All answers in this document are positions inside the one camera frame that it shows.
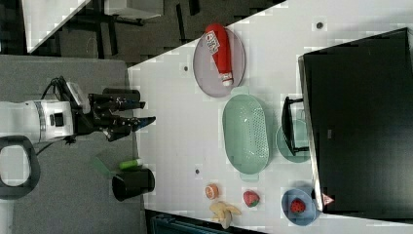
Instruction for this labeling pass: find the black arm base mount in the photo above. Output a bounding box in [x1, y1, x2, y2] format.
[0, 136, 40, 200]

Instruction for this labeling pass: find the black cylindrical cup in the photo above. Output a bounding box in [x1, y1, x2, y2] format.
[112, 168, 155, 201]

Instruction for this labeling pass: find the strawberry on table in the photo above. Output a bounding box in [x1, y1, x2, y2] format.
[243, 190, 260, 208]

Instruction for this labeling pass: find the mint green oval strainer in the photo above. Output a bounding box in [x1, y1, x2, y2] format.
[222, 87, 270, 182]

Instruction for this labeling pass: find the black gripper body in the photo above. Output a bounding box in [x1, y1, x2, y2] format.
[66, 94, 113, 142]

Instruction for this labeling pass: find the grey round plate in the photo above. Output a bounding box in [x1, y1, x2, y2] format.
[193, 29, 245, 98]

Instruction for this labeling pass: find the red ketchup bottle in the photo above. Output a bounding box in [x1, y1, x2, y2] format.
[205, 23, 234, 87]

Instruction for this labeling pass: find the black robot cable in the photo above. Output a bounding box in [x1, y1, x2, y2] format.
[40, 75, 68, 101]

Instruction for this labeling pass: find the strawberry in bowl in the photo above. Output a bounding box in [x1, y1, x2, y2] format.
[289, 199, 306, 215]

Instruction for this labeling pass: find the mint green cup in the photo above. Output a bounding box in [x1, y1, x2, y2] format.
[276, 120, 310, 163]

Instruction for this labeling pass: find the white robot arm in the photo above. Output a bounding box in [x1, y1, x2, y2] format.
[1, 94, 155, 143]

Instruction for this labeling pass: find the peeled banana toy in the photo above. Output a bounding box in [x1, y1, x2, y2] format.
[209, 202, 242, 229]

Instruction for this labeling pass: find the blue bowl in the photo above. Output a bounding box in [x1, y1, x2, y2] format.
[282, 189, 319, 226]

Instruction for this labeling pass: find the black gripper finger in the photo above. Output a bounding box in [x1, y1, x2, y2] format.
[102, 116, 156, 141]
[96, 97, 145, 112]

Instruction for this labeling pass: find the orange half slice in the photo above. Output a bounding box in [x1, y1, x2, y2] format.
[205, 183, 219, 200]

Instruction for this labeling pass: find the green marker pen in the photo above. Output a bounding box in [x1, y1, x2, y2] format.
[119, 159, 142, 171]

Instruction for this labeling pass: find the black toaster oven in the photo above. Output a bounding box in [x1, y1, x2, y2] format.
[282, 28, 413, 223]

